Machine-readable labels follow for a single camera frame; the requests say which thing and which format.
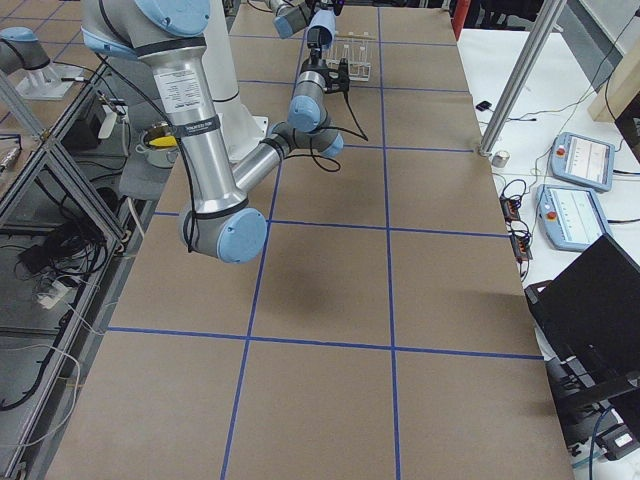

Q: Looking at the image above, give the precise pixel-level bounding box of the far teach pendant tablet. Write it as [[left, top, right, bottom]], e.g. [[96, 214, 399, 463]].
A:
[[549, 132, 616, 192]]

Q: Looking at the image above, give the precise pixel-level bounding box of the black laptop on stand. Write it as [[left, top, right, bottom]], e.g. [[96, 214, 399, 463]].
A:
[[525, 234, 639, 384]]

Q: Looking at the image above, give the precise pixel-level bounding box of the aluminium frame post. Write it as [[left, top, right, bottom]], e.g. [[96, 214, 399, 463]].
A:
[[477, 0, 567, 157]]

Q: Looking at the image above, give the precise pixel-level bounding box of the near teach pendant tablet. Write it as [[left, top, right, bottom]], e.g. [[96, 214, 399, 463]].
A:
[[536, 184, 612, 252]]

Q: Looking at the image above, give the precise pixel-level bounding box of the light blue plastic cup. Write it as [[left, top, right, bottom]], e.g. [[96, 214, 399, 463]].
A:
[[307, 9, 336, 49]]

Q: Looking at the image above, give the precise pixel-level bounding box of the steel bowl with corn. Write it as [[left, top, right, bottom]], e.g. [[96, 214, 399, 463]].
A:
[[135, 121, 178, 169]]

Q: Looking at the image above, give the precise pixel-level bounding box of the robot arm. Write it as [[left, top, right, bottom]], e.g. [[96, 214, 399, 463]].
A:
[[264, 0, 330, 39], [82, 1, 343, 264]]

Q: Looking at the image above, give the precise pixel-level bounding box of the teach pendant tablet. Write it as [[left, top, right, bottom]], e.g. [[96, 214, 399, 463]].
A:
[[536, 184, 612, 252], [549, 132, 616, 192]]

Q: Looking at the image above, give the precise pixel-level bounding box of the small silver cylinder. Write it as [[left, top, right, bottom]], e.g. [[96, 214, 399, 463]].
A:
[[491, 150, 511, 168]]

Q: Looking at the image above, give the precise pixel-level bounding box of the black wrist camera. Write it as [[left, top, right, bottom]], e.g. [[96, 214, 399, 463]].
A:
[[322, 58, 350, 94]]

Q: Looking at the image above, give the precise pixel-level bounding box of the white wire cup holder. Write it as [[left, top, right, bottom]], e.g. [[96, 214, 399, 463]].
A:
[[325, 31, 376, 82]]

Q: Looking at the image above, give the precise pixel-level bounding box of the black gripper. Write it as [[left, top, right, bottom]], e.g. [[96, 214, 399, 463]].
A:
[[306, 27, 330, 68]]

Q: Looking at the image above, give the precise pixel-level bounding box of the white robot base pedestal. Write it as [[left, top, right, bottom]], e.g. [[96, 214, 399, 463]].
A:
[[202, 0, 268, 163]]

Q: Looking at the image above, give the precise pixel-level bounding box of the small black device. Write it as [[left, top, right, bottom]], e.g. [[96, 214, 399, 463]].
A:
[[475, 101, 492, 111]]

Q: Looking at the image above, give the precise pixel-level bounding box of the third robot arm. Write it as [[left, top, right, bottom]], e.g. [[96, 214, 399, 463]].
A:
[[1, 27, 84, 100]]

